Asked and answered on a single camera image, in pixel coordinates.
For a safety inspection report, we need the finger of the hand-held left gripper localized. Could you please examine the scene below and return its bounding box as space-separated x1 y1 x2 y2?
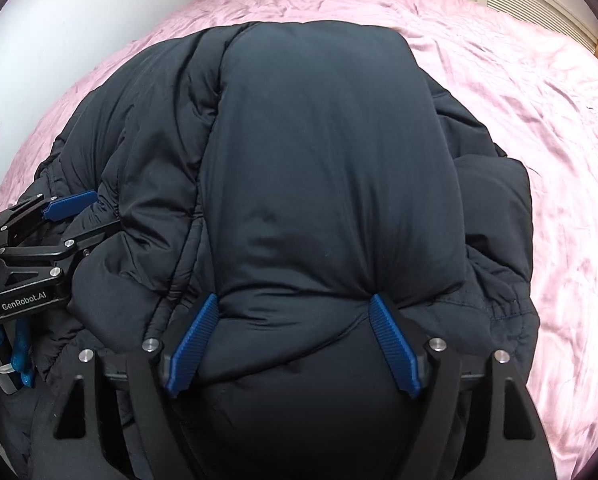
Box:
0 219 121 281
0 191 98 241

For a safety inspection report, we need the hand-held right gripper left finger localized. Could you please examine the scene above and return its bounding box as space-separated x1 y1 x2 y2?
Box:
26 292 220 480

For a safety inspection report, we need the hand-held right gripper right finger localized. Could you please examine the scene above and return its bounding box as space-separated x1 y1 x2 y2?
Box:
369 294 560 480

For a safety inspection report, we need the black puffer coat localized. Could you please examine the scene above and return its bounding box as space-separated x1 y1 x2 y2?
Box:
0 20 540 480

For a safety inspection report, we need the pink bed cover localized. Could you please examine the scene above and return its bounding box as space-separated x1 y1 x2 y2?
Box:
0 0 598 480

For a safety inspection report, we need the blue wrist strap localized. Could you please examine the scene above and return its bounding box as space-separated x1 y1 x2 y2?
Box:
0 317 36 391

